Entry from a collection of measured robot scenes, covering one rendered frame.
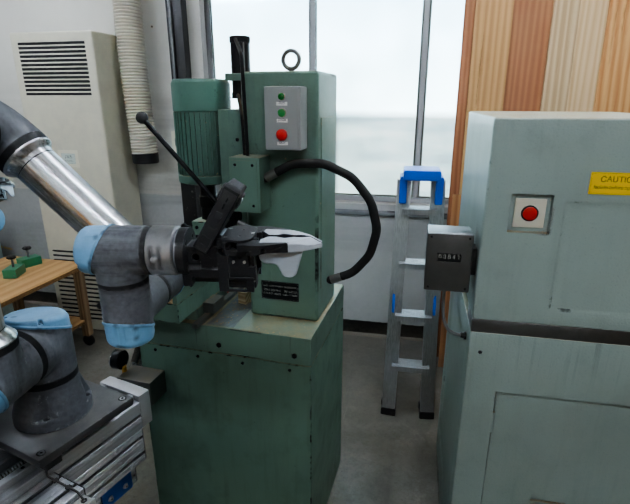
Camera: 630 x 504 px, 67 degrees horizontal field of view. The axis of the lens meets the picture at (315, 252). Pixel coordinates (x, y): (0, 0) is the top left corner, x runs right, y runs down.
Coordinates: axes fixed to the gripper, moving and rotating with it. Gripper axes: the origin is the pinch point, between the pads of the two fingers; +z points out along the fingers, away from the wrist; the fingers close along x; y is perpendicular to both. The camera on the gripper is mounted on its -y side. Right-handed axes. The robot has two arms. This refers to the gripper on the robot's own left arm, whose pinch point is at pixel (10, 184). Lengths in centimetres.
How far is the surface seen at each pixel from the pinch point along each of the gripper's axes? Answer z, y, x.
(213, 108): -18, 10, 84
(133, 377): -20, 77, 30
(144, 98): 110, -52, 16
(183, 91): -21, 3, 79
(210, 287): -12, 59, 61
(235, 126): -20, 18, 89
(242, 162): -30, 30, 90
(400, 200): 57, 55, 129
